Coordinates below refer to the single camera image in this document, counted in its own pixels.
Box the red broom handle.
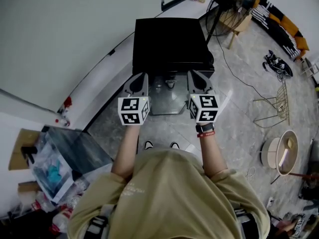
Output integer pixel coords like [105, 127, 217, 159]
[288, 172, 319, 179]

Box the light wooden chair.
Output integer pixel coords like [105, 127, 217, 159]
[220, 8, 253, 50]

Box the round white side table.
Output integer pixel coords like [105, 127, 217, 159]
[260, 129, 299, 177]

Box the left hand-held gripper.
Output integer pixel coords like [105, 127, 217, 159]
[117, 72, 152, 126]

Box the brown cardboard box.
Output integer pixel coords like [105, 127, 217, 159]
[8, 128, 42, 171]

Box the black power cable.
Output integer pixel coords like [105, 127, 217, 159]
[215, 33, 284, 102]

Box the teal cloth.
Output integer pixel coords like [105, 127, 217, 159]
[46, 159, 63, 184]

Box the black orange striped sofa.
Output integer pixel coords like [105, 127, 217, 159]
[250, 0, 310, 61]

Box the person's right forearm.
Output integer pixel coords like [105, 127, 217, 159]
[196, 122, 229, 178]

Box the white chair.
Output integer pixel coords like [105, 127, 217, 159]
[300, 57, 319, 80]

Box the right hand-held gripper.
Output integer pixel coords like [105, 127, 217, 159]
[186, 70, 221, 123]

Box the black floor fan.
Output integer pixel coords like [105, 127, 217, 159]
[205, 0, 259, 45]

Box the black mini fridge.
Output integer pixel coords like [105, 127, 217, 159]
[132, 17, 215, 116]

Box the gold wire chair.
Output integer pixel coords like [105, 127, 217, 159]
[252, 79, 291, 129]

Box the black bag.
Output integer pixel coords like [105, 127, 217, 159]
[262, 49, 293, 78]

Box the black wrist watch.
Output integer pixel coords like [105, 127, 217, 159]
[195, 122, 215, 133]

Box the clear plastic box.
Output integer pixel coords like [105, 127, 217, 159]
[30, 138, 77, 202]

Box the clear plastic bottle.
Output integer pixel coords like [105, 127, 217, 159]
[50, 205, 73, 234]

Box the white coiled cable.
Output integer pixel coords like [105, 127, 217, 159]
[246, 166, 258, 183]

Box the person's left forearm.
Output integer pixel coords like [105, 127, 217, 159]
[110, 124, 141, 179]

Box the person's beige shirt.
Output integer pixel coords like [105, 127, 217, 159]
[67, 148, 271, 239]

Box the dark glass table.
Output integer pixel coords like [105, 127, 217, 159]
[45, 125, 113, 175]

